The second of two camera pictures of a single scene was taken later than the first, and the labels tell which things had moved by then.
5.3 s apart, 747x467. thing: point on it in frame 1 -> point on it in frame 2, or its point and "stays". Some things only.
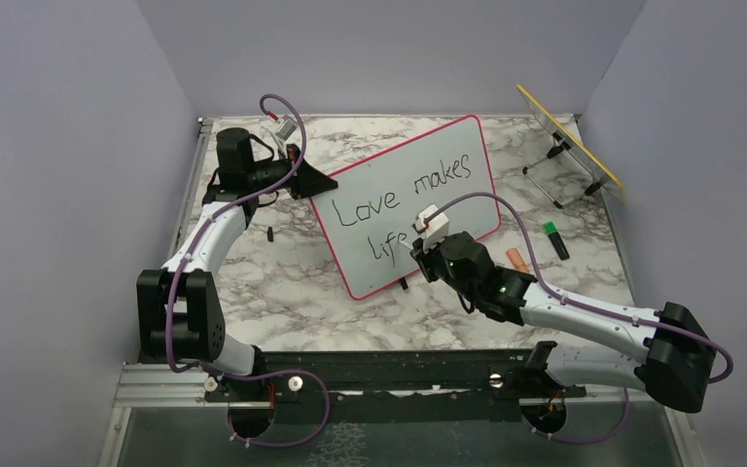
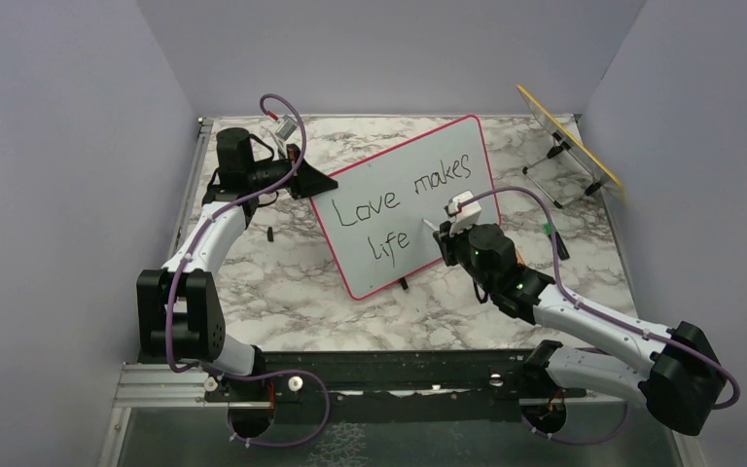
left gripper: x=308 y=181 stays
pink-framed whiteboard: x=379 y=199 stays
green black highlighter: x=552 y=232 stays
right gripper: x=425 y=257 -> x=447 y=241
